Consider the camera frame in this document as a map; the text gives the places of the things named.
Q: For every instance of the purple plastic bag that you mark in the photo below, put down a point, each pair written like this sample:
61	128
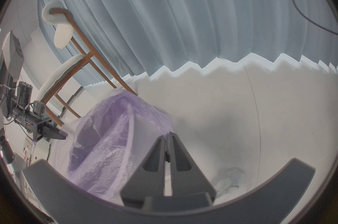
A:
105	143

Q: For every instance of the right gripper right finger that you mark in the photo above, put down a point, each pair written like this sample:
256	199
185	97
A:
187	178

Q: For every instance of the white paper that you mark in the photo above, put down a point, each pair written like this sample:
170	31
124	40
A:
232	178

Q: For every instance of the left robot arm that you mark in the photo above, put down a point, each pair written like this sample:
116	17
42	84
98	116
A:
23	121

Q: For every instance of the white trash bin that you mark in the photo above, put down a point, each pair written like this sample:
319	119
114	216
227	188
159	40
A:
147	133

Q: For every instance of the pale blue curtain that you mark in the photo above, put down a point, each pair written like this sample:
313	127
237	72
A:
184	6

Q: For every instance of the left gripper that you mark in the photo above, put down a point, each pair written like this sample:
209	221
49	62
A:
39	129

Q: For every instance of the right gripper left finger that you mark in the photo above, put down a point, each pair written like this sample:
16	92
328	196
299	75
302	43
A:
150	178

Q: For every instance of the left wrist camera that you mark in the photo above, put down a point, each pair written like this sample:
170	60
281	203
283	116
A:
39	107

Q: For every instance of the white padded wooden chair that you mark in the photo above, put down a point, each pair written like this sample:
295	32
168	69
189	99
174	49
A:
63	33

